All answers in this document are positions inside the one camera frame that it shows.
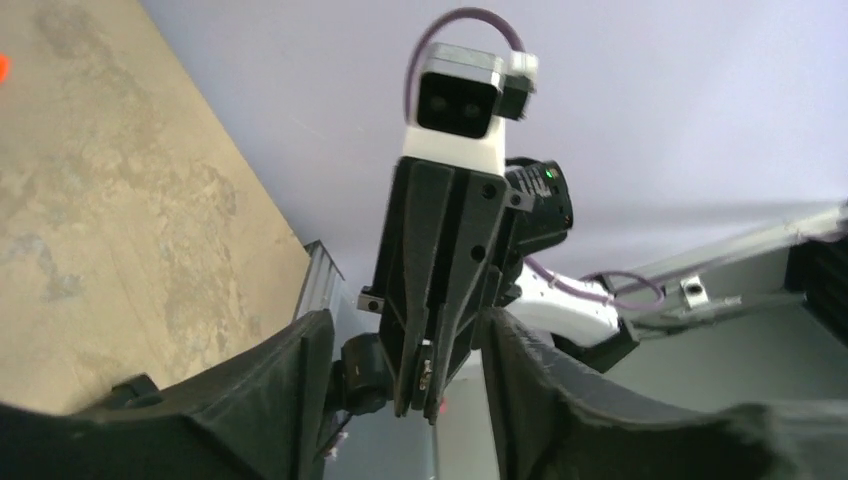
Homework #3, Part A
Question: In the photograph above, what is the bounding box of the black padlock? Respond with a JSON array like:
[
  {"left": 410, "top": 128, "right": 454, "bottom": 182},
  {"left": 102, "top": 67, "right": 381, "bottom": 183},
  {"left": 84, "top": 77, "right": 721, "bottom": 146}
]
[{"left": 322, "top": 333, "right": 393, "bottom": 458}]

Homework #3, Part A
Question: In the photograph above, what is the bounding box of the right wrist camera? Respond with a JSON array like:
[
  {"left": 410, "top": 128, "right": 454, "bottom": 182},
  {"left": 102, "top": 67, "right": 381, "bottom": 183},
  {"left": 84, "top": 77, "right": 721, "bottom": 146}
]
[{"left": 402, "top": 43, "right": 539, "bottom": 175}]

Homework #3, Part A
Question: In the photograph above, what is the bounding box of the black-headed silver key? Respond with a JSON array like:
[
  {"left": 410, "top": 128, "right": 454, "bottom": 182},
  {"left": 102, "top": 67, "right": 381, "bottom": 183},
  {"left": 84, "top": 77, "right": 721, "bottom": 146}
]
[{"left": 411, "top": 339, "right": 433, "bottom": 411}]

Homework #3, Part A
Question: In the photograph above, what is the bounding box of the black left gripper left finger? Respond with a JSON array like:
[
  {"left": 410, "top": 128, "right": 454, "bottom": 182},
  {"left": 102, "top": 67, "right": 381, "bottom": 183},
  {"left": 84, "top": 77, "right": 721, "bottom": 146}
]
[{"left": 1, "top": 310, "right": 334, "bottom": 479}]

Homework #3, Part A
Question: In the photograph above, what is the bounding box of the aluminium frame rail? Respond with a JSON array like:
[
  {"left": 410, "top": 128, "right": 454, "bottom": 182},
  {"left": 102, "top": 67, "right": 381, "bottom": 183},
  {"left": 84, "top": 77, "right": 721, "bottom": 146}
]
[{"left": 291, "top": 198, "right": 848, "bottom": 333}]

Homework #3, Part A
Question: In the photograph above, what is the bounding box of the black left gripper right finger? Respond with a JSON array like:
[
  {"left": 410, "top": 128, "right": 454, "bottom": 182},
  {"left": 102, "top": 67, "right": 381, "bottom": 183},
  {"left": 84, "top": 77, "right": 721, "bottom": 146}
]
[{"left": 478, "top": 308, "right": 847, "bottom": 480}]

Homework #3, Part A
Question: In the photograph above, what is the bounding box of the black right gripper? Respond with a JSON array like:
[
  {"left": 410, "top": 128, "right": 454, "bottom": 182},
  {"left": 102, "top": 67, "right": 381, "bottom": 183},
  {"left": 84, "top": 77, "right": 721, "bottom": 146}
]
[{"left": 357, "top": 157, "right": 533, "bottom": 424}]

